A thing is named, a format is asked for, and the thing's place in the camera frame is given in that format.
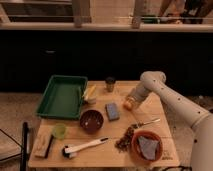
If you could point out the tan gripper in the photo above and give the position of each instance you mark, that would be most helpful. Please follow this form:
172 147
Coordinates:
133 101

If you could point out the yellow apple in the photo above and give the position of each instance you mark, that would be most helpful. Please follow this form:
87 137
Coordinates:
128 105

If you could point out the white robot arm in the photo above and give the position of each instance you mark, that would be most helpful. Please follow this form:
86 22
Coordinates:
198 118

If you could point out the purple bowl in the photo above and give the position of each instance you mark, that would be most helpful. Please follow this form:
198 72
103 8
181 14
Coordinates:
91 121

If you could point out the orange bowl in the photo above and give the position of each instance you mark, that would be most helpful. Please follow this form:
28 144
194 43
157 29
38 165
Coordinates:
136 148

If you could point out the blue sponge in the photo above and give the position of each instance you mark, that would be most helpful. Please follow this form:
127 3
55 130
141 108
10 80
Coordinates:
112 111

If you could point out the small dark-lidded jar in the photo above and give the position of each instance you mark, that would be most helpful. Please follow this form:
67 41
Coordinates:
110 82

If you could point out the brown grape bunch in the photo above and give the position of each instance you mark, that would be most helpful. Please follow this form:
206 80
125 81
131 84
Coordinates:
123 143

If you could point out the yellow banana toy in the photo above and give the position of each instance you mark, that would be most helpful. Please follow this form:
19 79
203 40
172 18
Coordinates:
88 95

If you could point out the grey cloth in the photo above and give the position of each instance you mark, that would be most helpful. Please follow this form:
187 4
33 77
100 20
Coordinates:
148 147

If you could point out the green plastic tray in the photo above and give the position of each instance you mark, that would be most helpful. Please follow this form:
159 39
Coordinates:
63 97

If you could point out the green plastic cup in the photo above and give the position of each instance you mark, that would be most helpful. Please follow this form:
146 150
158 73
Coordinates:
59 131

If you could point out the white dish brush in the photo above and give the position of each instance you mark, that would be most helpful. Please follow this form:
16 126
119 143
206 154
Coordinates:
70 151

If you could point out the black stand pole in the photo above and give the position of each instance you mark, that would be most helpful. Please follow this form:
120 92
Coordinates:
23 159

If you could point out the wooden block with black handle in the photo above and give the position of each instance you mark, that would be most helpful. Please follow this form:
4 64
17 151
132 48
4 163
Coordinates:
43 144

